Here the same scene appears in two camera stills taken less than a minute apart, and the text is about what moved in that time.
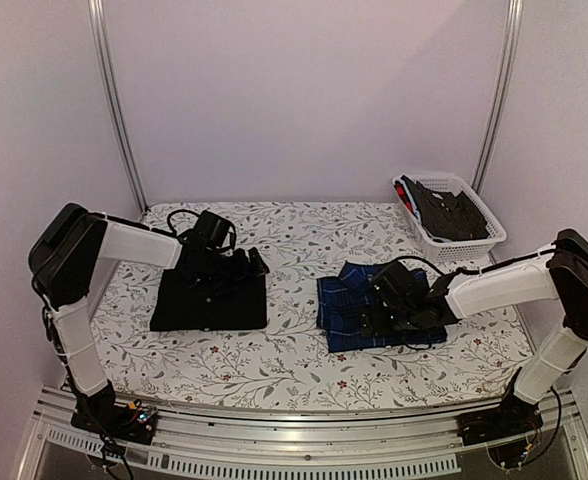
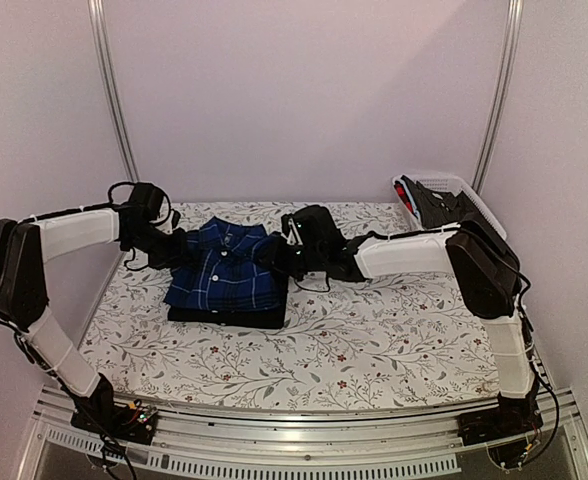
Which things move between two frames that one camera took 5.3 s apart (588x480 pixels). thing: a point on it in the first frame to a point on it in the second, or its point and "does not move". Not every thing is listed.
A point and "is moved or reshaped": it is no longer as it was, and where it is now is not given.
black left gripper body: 224,272 to 162,252
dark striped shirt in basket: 446,216 does not move
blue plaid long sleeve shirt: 340,302 to 224,273
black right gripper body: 400,323 to 294,265
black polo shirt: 183,304 is moved or reshaped
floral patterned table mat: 286,366 does not move
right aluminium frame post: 514,13 does not move
